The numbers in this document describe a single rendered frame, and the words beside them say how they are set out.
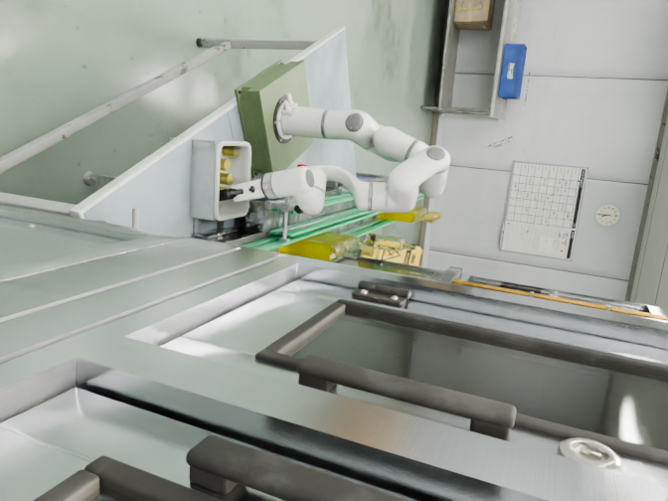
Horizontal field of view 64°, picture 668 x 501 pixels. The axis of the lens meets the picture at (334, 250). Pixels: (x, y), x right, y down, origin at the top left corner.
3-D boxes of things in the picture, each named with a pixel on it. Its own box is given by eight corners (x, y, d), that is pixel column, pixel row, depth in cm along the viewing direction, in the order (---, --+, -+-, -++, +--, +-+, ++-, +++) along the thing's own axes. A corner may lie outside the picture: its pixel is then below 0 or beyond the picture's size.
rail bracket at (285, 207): (262, 239, 169) (297, 245, 164) (264, 185, 165) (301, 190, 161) (266, 238, 171) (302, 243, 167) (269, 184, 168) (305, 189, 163)
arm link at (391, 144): (416, 134, 158) (427, 147, 173) (349, 102, 167) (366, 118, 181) (400, 163, 159) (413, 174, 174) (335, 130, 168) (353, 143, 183)
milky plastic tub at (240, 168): (191, 218, 155) (216, 222, 152) (192, 138, 150) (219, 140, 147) (225, 212, 171) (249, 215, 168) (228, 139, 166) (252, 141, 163)
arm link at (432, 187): (420, 127, 159) (464, 148, 154) (417, 159, 170) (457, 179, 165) (395, 156, 153) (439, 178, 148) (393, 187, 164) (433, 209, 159)
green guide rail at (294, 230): (269, 234, 173) (291, 237, 170) (269, 230, 172) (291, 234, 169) (411, 193, 331) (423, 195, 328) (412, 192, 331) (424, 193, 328)
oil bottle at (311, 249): (278, 253, 182) (337, 263, 174) (279, 237, 180) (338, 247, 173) (286, 250, 187) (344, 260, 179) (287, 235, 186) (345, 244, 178)
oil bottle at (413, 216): (377, 218, 276) (430, 226, 265) (378, 207, 275) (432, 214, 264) (380, 217, 281) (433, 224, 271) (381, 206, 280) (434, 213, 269)
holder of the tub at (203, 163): (189, 236, 156) (212, 240, 154) (191, 139, 151) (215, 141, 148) (224, 228, 172) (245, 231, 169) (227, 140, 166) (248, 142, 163)
